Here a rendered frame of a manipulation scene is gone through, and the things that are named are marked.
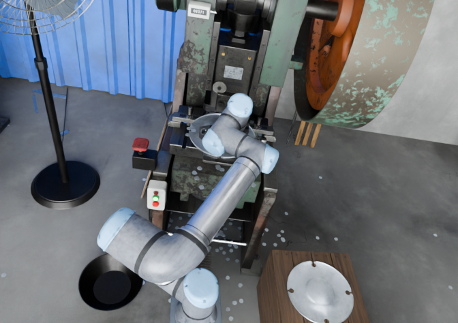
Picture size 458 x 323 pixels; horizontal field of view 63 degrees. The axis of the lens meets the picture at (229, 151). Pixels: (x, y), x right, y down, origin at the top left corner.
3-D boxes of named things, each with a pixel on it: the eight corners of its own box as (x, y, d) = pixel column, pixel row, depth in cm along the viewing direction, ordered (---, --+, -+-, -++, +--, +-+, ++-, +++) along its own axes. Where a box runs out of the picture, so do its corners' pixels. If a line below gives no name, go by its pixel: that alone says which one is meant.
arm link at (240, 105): (221, 105, 109) (237, 86, 112) (217, 122, 119) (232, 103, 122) (244, 120, 108) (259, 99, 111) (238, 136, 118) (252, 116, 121)
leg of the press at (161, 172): (161, 264, 198) (167, 135, 138) (139, 262, 197) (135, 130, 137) (185, 149, 266) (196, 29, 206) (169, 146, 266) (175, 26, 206)
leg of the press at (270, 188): (260, 277, 201) (309, 156, 141) (238, 274, 200) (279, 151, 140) (258, 160, 270) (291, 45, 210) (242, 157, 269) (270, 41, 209)
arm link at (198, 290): (202, 326, 124) (207, 308, 115) (170, 303, 128) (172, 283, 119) (222, 298, 132) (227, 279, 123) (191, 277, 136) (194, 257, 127)
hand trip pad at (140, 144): (146, 163, 156) (146, 149, 151) (131, 161, 155) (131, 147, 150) (149, 151, 161) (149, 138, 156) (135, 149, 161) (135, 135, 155)
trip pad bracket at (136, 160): (155, 189, 167) (155, 157, 154) (133, 186, 167) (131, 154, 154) (157, 179, 172) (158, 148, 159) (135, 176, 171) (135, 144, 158)
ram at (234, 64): (244, 117, 155) (258, 52, 135) (208, 112, 154) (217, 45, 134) (245, 94, 167) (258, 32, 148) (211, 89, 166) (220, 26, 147)
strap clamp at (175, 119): (203, 131, 173) (206, 113, 166) (167, 126, 172) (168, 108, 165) (204, 123, 178) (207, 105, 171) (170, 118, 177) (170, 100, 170)
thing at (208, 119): (193, 110, 171) (193, 109, 171) (255, 120, 173) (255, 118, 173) (184, 152, 150) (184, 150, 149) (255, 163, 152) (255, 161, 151)
